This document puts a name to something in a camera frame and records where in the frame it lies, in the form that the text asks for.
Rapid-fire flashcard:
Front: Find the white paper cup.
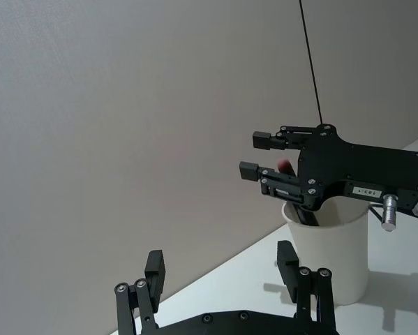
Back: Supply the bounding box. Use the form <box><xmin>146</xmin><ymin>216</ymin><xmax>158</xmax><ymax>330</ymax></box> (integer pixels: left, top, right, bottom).
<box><xmin>281</xmin><ymin>194</ymin><xmax>371</xmax><ymax>308</ymax></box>

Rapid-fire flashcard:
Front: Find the dark cable with silver plug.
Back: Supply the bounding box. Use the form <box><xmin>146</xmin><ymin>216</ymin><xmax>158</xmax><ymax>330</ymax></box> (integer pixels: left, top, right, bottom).
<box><xmin>366</xmin><ymin>193</ymin><xmax>399</xmax><ymax>232</ymax></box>

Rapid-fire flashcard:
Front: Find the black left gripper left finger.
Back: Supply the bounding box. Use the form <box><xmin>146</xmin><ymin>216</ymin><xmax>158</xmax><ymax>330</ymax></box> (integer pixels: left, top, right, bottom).
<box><xmin>114</xmin><ymin>249</ymin><xmax>167</xmax><ymax>335</ymax></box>

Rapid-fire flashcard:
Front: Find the black pen with red cap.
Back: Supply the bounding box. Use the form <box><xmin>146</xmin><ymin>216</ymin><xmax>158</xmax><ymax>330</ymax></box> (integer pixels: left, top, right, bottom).
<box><xmin>276</xmin><ymin>158</ymin><xmax>322</xmax><ymax>227</ymax></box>

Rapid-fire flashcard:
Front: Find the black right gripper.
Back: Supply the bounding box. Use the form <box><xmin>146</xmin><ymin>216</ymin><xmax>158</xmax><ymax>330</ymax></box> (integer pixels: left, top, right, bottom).
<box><xmin>239</xmin><ymin>123</ymin><xmax>418</xmax><ymax>213</ymax></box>

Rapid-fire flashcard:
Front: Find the white table cloth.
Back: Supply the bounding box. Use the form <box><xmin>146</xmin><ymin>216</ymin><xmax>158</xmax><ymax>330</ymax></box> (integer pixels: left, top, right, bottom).
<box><xmin>155</xmin><ymin>130</ymin><xmax>418</xmax><ymax>335</ymax></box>

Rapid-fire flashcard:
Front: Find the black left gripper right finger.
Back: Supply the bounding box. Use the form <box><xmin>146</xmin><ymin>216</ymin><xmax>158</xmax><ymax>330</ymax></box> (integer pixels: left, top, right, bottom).
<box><xmin>276</xmin><ymin>240</ymin><xmax>337</xmax><ymax>333</ymax></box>

